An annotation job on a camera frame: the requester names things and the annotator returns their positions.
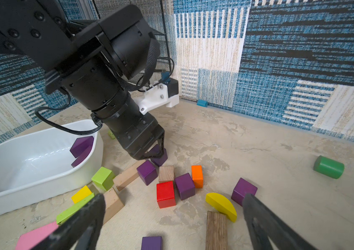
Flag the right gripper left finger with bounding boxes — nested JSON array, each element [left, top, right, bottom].
[[33, 194, 106, 250]]

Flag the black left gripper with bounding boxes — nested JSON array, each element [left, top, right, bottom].
[[103, 106, 165, 160]]

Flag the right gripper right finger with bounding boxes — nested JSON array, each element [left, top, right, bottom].
[[242, 194, 315, 250]]

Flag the purple cube block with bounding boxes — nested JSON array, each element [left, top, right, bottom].
[[141, 236, 163, 250], [137, 160, 158, 185]]

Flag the purple rectangular block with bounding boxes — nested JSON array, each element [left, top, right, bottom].
[[70, 136, 94, 167]]

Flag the white plastic storage bin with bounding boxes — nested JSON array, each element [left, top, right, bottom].
[[0, 128, 104, 215]]

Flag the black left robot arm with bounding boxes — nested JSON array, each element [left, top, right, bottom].
[[0, 1, 164, 160]]

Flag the natural wood block upright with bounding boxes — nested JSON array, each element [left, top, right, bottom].
[[103, 187, 124, 224]]

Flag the yellow half-moon block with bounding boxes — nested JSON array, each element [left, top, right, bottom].
[[206, 193, 237, 223]]

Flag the pink rectangular block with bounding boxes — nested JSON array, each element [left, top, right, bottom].
[[15, 222, 58, 250]]

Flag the green cube block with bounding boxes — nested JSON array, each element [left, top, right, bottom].
[[91, 167, 116, 191]]

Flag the red cube block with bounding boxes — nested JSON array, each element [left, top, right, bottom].
[[157, 181, 176, 208]]

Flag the green cylinder block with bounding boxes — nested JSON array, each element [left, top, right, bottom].
[[313, 156, 344, 179]]

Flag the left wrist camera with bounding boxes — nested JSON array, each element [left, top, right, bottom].
[[133, 78, 180, 115]]

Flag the black wire shelf rack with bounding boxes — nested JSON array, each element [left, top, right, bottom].
[[67, 4, 161, 91]]

